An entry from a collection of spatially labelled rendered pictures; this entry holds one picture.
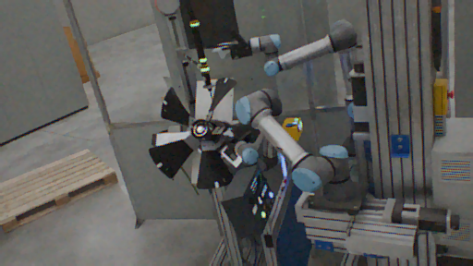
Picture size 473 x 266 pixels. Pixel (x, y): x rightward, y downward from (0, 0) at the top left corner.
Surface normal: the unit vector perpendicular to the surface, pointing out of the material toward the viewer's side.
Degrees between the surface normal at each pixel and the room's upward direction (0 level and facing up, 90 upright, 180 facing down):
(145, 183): 90
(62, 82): 90
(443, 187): 90
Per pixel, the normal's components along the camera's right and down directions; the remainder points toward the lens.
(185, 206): -0.27, 0.42
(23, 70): 0.77, 0.11
